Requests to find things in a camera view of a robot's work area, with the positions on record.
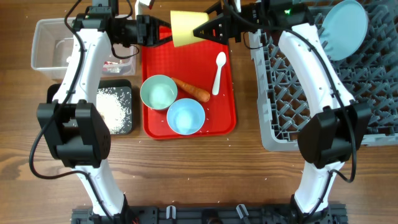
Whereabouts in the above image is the white rice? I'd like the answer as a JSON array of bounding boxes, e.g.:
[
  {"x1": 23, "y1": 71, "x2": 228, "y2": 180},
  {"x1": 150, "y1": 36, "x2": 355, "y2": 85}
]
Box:
[{"x1": 95, "y1": 88, "x2": 132, "y2": 134}]

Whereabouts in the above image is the clear plastic bin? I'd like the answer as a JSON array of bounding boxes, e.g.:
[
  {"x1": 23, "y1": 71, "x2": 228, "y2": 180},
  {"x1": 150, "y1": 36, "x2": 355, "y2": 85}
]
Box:
[{"x1": 31, "y1": 18, "x2": 136, "y2": 80}]

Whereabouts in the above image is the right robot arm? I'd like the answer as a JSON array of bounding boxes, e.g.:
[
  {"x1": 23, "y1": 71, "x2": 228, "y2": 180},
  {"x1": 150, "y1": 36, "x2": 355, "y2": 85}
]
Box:
[{"x1": 193, "y1": 1, "x2": 371, "y2": 223}]

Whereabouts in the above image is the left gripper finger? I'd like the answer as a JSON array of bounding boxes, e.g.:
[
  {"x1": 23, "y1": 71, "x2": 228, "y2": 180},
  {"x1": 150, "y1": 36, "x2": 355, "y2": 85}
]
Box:
[
  {"x1": 155, "y1": 36, "x2": 173, "y2": 47},
  {"x1": 156, "y1": 18, "x2": 171, "y2": 28}
]

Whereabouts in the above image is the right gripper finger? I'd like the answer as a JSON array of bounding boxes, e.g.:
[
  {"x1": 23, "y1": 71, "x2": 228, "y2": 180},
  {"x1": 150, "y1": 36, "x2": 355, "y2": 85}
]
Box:
[
  {"x1": 205, "y1": 1, "x2": 223, "y2": 16},
  {"x1": 193, "y1": 15, "x2": 231, "y2": 45}
]

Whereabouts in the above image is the yellow cup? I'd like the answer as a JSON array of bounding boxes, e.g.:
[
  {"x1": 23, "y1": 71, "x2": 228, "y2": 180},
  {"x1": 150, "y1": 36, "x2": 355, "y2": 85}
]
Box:
[{"x1": 170, "y1": 11, "x2": 209, "y2": 47}]

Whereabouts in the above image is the white plastic spoon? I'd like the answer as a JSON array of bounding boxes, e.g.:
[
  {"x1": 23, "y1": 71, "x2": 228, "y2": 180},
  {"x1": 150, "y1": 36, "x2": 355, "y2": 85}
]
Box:
[{"x1": 212, "y1": 52, "x2": 226, "y2": 95}]

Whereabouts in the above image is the white tissue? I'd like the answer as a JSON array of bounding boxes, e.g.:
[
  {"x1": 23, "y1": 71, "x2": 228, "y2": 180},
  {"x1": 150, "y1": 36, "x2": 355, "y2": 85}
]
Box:
[{"x1": 106, "y1": 66, "x2": 123, "y2": 75}]

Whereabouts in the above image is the black waste tray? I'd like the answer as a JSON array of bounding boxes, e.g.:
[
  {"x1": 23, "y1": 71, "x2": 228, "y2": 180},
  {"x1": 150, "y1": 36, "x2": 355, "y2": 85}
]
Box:
[{"x1": 46, "y1": 78, "x2": 134, "y2": 136}]

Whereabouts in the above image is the red serving tray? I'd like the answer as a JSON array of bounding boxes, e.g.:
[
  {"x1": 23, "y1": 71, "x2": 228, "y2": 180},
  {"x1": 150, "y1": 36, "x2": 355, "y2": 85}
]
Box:
[{"x1": 141, "y1": 40, "x2": 236, "y2": 140}]

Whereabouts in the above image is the grey dishwasher rack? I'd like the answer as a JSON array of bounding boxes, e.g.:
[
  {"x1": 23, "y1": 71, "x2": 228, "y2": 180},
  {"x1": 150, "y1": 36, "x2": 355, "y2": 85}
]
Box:
[{"x1": 248, "y1": 1, "x2": 397, "y2": 151}]

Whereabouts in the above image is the red snack wrapper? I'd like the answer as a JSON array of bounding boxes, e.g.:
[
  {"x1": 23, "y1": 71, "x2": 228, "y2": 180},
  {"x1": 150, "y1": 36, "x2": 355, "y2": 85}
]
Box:
[{"x1": 104, "y1": 60, "x2": 129, "y2": 66}]

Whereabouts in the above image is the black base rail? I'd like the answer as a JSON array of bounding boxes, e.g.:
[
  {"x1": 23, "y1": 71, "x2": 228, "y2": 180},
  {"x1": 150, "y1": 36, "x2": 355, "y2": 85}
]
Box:
[{"x1": 70, "y1": 204, "x2": 348, "y2": 224}]

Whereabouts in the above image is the orange carrot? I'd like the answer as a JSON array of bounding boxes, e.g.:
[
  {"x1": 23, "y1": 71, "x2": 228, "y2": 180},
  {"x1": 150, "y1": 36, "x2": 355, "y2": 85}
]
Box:
[{"x1": 172, "y1": 78, "x2": 211, "y2": 103}]

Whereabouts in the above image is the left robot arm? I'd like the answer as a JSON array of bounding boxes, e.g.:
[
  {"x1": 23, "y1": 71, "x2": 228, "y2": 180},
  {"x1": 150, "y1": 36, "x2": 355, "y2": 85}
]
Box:
[{"x1": 37, "y1": 1, "x2": 169, "y2": 223}]

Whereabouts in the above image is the green bowl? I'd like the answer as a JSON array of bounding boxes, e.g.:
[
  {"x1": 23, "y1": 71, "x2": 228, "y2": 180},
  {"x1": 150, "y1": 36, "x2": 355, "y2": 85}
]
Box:
[{"x1": 140, "y1": 75, "x2": 178, "y2": 110}]

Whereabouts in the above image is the light blue plate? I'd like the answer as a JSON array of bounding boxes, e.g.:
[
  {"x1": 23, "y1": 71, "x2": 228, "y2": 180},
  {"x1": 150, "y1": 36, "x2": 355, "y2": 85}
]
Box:
[{"x1": 320, "y1": 0, "x2": 369, "y2": 61}]

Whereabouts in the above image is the light blue bowl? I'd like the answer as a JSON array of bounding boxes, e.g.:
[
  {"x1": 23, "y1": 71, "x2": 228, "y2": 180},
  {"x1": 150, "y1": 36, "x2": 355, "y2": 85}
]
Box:
[{"x1": 167, "y1": 98, "x2": 206, "y2": 136}]

